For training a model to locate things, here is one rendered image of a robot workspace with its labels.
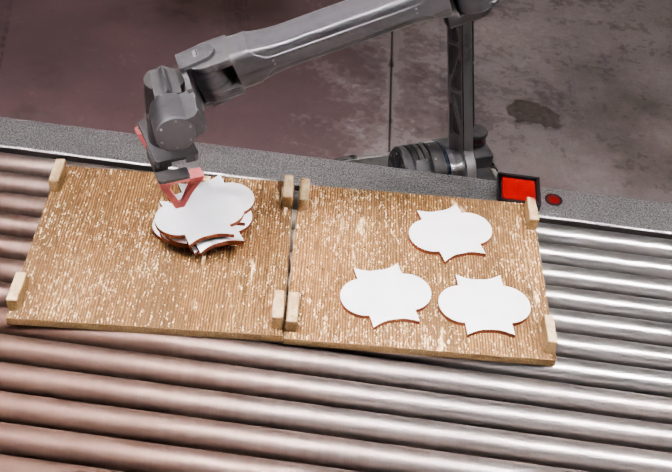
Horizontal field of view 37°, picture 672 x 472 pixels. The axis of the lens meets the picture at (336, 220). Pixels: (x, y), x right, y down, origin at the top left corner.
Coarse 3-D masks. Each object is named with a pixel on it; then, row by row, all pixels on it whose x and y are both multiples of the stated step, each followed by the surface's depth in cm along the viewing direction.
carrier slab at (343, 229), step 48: (336, 192) 172; (384, 192) 173; (336, 240) 163; (384, 240) 164; (528, 240) 167; (336, 288) 156; (432, 288) 157; (528, 288) 159; (288, 336) 148; (336, 336) 149; (384, 336) 149; (432, 336) 150; (480, 336) 151; (528, 336) 151
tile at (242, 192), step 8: (216, 176) 166; (184, 184) 164; (200, 184) 165; (208, 184) 165; (216, 184) 165; (224, 184) 165; (232, 184) 165; (240, 184) 165; (216, 192) 164; (224, 192) 164; (232, 192) 164; (240, 192) 164; (248, 192) 164; (248, 200) 163; (248, 208) 161; (240, 224) 159
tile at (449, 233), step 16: (448, 208) 170; (416, 224) 166; (432, 224) 167; (448, 224) 167; (464, 224) 167; (480, 224) 168; (416, 240) 164; (432, 240) 164; (448, 240) 164; (464, 240) 165; (480, 240) 165; (448, 256) 162
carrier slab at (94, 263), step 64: (64, 192) 167; (128, 192) 168; (256, 192) 171; (64, 256) 156; (128, 256) 157; (192, 256) 158; (256, 256) 159; (64, 320) 147; (128, 320) 148; (192, 320) 149; (256, 320) 150
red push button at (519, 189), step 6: (504, 180) 179; (510, 180) 179; (516, 180) 179; (522, 180) 179; (528, 180) 179; (504, 186) 178; (510, 186) 178; (516, 186) 178; (522, 186) 178; (528, 186) 178; (534, 186) 178; (504, 192) 177; (510, 192) 177; (516, 192) 177; (522, 192) 177; (528, 192) 177; (534, 192) 177; (510, 198) 176; (516, 198) 176; (522, 198) 176
